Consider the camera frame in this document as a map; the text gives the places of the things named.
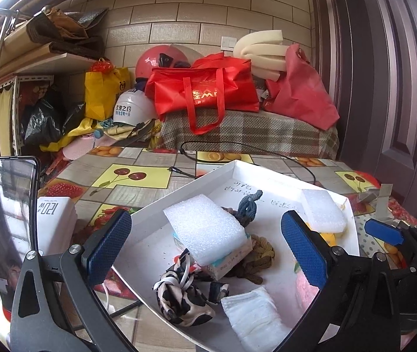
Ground dark brown fuzzy scrunchie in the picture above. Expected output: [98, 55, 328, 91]
[227, 264, 253, 279]

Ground black cable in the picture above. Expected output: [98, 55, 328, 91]
[168, 141, 317, 184]

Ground dark brown door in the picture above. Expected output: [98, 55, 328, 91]
[311, 0, 417, 221]

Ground tan braided scrunchie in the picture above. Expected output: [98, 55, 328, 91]
[243, 234, 276, 285]

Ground pink fluffy ball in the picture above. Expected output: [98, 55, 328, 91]
[293, 264, 321, 312]

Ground black and white scrunchie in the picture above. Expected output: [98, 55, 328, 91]
[153, 249, 216, 326]

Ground fruit print tablecloth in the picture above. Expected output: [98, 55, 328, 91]
[0, 146, 417, 352]

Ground red tote bag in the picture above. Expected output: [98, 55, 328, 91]
[144, 57, 260, 136]

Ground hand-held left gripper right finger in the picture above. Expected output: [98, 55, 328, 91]
[274, 211, 407, 352]

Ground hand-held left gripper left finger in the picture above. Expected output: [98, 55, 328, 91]
[9, 209, 139, 352]

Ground yellow shopping bag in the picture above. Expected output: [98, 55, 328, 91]
[84, 59, 131, 121]

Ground small white foam block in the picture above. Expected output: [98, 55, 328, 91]
[300, 189, 348, 233]

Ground grey metal phone stand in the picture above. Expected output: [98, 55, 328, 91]
[364, 183, 394, 221]

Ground white charger block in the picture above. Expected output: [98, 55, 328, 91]
[36, 196, 79, 261]

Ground plaid covered box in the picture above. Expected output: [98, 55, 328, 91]
[159, 108, 340, 160]

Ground black smartphone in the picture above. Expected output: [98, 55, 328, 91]
[0, 156, 41, 301]

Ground white cardboard box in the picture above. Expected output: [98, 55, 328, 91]
[111, 159, 361, 352]

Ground white cable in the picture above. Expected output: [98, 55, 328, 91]
[102, 282, 116, 316]

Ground yellow tissue packet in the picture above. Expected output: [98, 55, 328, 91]
[306, 222, 337, 247]

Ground cream foam rolls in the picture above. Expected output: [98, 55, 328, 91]
[233, 31, 290, 81]

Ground black plastic bag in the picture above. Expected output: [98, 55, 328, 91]
[23, 88, 86, 145]

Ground large white foam block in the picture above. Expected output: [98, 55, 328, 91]
[162, 194, 251, 266]

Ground pink red plastic bag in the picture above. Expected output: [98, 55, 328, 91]
[265, 43, 341, 131]

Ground white helmet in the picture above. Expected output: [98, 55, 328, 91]
[112, 89, 158, 125]

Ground white wall shelf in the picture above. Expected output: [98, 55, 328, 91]
[0, 51, 99, 94]

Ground cardboard pieces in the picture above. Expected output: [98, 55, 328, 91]
[27, 7, 110, 56]

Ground blue scrunchie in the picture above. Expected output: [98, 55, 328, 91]
[230, 189, 264, 230]

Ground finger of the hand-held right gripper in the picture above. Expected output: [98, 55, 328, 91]
[364, 219, 417, 265]

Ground red helmet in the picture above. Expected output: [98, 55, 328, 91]
[135, 46, 189, 81]

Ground teal tissue pack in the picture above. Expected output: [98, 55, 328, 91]
[172, 227, 255, 281]

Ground white sock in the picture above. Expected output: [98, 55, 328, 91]
[220, 286, 291, 351]

